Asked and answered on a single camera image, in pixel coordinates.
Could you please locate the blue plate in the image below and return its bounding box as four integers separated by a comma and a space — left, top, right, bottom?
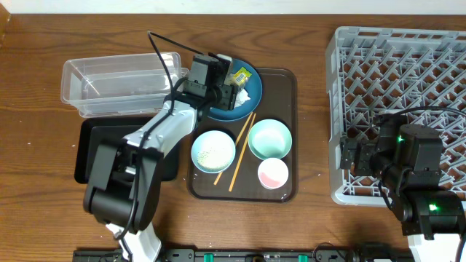
208, 58, 263, 122

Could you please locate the wooden chopstick right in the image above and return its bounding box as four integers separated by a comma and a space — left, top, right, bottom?
229, 113, 256, 192

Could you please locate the brown serving tray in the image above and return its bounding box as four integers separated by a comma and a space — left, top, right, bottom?
187, 68, 298, 203

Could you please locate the wooden chopstick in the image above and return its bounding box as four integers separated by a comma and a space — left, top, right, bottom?
213, 113, 254, 186
229, 113, 256, 192

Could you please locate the mint green bowl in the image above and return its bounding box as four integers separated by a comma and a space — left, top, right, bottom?
248, 119, 293, 160

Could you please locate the pink white cup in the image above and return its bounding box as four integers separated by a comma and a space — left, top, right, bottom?
258, 158, 289, 190

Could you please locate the black tray bin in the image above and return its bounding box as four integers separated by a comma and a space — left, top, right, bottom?
74, 116, 180, 185

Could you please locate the yellow green wrapper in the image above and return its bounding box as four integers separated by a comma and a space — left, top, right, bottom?
230, 67, 252, 87

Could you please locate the white tissue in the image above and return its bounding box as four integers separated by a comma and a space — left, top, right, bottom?
234, 89, 250, 108

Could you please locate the light blue bowl with rice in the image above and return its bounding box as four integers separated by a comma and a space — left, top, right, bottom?
191, 130, 236, 174

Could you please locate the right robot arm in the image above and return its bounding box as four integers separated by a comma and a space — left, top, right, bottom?
338, 109, 465, 261

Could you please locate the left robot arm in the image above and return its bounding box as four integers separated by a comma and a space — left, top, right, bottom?
83, 51, 238, 261

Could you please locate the clear plastic bin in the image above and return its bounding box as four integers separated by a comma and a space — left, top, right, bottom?
60, 52, 189, 118

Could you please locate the grey dishwasher rack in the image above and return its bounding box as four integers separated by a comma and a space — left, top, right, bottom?
325, 27, 465, 207

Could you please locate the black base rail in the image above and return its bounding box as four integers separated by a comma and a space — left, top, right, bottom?
71, 247, 416, 262

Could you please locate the wooden chopstick left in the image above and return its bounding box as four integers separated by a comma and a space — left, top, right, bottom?
213, 113, 254, 186

